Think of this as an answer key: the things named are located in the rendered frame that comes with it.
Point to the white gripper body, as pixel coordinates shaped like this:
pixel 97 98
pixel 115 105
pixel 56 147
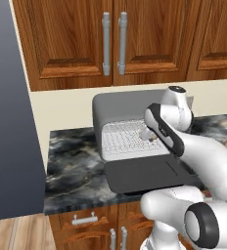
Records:
pixel 147 133

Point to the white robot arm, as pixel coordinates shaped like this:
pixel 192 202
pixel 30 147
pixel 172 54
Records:
pixel 210 156

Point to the brown bread piece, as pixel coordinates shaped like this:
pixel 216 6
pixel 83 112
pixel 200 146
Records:
pixel 153 138

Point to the grey toaster oven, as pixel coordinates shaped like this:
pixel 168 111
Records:
pixel 118 107

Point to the dark grey toaster oven door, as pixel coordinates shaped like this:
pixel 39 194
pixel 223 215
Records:
pixel 145 174

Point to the wooden drawer front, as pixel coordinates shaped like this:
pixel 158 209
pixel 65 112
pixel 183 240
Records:
pixel 131 211
pixel 102 216

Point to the wooden base cupboard door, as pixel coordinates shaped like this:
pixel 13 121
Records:
pixel 135 236
pixel 86 239

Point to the dark grey fridge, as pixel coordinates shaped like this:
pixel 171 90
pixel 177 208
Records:
pixel 11 130

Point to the wooden wall cupboard door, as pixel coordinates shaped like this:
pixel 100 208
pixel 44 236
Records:
pixel 216 39
pixel 154 39
pixel 66 42

